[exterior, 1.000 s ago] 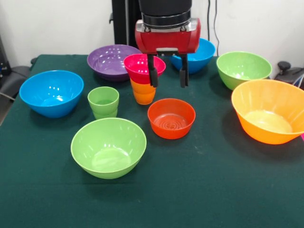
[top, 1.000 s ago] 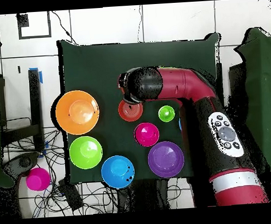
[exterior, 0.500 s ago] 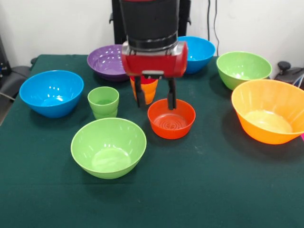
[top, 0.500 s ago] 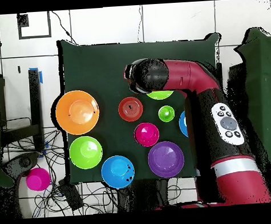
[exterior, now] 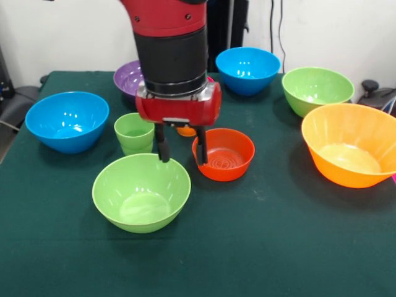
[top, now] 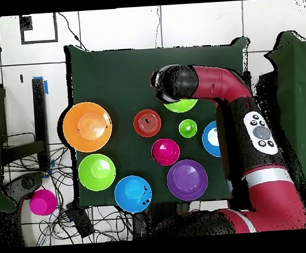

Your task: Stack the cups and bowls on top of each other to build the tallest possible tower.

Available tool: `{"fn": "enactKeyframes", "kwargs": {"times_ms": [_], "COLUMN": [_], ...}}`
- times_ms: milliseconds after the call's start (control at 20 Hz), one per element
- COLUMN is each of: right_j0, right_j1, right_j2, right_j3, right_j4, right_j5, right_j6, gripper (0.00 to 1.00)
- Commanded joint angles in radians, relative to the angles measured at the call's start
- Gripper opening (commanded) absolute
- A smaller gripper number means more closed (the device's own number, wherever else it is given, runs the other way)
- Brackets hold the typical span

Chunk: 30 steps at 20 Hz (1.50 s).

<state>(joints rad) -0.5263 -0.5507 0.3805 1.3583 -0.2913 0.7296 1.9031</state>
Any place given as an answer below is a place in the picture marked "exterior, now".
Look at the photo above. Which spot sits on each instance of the red-orange plastic bowl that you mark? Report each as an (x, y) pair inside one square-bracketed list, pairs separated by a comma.
[(229, 170)]

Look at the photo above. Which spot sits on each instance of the green plastic cup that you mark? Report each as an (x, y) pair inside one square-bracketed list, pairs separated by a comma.
[(133, 139)]

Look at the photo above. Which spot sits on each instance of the purple plastic bowl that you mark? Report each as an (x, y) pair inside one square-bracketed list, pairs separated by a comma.
[(128, 80)]

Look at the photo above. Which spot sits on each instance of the dark grey chair base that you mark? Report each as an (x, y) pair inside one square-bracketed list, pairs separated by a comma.
[(18, 102), (376, 96)]

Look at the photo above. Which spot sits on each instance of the blue plastic bowl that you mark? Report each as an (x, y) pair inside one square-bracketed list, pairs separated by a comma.
[(247, 71), (66, 123)]

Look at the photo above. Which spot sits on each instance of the pink plastic bowl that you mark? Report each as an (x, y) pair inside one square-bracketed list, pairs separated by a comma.
[(210, 79)]

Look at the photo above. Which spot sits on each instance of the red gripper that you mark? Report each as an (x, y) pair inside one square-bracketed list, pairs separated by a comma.
[(179, 111)]

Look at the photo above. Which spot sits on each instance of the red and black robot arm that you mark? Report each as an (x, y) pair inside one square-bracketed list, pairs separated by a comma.
[(170, 46)]

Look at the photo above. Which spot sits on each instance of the dark green table cloth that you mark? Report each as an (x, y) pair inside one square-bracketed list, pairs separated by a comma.
[(198, 266)]

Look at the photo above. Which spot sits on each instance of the large orange plastic bowl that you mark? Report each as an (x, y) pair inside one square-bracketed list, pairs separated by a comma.
[(349, 148)]

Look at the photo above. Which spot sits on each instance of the orange plastic cup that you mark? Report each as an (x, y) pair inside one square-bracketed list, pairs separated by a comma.
[(186, 131)]

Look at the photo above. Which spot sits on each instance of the green plastic bowl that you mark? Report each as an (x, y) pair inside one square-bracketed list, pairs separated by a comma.
[(317, 88), (140, 198)]

